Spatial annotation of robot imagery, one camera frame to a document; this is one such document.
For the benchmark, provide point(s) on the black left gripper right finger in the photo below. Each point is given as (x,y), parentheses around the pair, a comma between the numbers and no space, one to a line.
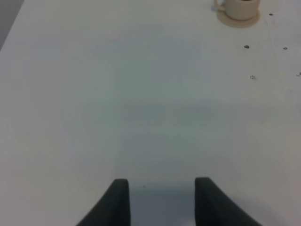
(214,208)

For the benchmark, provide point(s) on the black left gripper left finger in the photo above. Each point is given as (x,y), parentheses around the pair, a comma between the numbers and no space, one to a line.
(113,209)

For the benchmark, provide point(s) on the beige left cup saucer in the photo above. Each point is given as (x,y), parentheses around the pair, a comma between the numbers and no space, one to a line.
(223,18)

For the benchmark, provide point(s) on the beige left teacup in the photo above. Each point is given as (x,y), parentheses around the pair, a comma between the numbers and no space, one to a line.
(240,10)

